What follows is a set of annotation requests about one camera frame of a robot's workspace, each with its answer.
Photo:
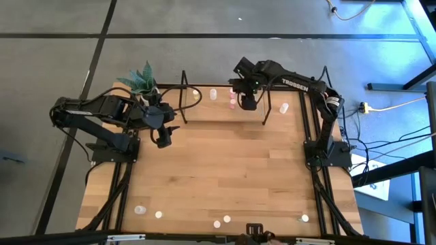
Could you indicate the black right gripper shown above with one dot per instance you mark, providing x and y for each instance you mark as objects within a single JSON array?
[{"x": 248, "y": 86}]

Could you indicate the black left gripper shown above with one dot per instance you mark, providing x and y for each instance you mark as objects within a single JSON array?
[{"x": 169, "y": 115}]

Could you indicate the pink medicine bottle white cap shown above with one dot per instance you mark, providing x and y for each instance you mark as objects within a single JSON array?
[
  {"x": 232, "y": 103},
  {"x": 232, "y": 92},
  {"x": 217, "y": 224}
]

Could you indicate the clear white medicine bottle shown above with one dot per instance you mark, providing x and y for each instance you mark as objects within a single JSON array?
[
  {"x": 283, "y": 108},
  {"x": 213, "y": 94},
  {"x": 140, "y": 210}
]

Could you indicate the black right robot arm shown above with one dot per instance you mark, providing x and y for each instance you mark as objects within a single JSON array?
[{"x": 296, "y": 85}]

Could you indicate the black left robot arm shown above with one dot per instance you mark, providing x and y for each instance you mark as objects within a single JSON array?
[{"x": 102, "y": 132}]

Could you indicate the black flat bar device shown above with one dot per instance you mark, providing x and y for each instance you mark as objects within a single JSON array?
[{"x": 232, "y": 81}]

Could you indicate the green succulent plant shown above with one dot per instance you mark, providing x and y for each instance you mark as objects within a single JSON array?
[{"x": 141, "y": 80}]

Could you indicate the white box blue print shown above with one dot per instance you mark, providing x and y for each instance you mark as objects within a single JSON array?
[{"x": 374, "y": 188}]

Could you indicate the black front beam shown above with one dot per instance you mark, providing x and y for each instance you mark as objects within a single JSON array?
[{"x": 51, "y": 239}]

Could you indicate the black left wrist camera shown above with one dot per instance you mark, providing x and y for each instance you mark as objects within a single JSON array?
[{"x": 164, "y": 139}]

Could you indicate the silver metal bracket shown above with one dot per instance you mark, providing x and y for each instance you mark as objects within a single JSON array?
[
  {"x": 315, "y": 241},
  {"x": 126, "y": 237}
]

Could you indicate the black square bracket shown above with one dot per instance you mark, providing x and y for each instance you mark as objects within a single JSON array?
[{"x": 248, "y": 229}]

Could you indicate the black desk frame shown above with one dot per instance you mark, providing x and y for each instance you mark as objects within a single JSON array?
[{"x": 391, "y": 169}]

